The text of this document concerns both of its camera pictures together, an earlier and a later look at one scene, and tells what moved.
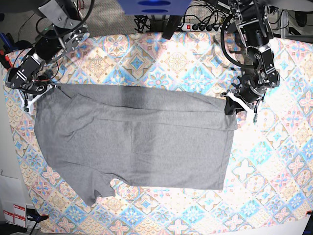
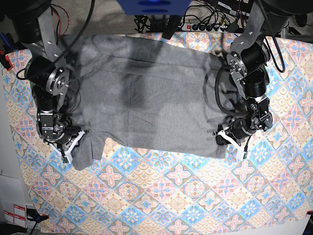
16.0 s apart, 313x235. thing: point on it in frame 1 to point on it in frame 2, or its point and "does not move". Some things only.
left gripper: x=14 y=81 to x=55 y=126
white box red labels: x=13 y=207 does not move
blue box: x=155 y=7 does not move
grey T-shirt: x=92 y=133 to x=155 y=91
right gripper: x=248 y=90 to x=241 y=127
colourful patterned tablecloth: x=269 y=163 does not move
